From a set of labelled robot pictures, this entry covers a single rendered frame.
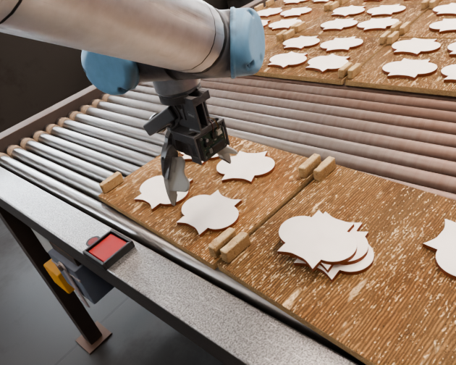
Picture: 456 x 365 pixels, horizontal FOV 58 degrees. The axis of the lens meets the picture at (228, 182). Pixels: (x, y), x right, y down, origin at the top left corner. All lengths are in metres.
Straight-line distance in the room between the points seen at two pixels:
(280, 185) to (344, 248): 0.25
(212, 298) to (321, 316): 0.19
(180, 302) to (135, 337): 1.23
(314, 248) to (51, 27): 0.52
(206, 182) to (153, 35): 0.62
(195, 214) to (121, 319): 1.26
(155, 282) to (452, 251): 0.49
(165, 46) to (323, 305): 0.44
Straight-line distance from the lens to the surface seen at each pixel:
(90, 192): 1.12
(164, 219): 0.87
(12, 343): 2.28
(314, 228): 0.72
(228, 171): 0.94
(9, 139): 1.61
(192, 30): 0.40
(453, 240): 0.73
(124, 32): 0.33
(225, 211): 0.82
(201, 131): 0.67
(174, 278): 0.77
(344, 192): 0.84
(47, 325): 2.23
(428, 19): 1.72
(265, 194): 0.86
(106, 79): 0.54
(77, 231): 0.99
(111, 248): 0.87
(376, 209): 0.79
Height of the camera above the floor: 1.45
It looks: 34 degrees down
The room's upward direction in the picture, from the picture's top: 15 degrees counter-clockwise
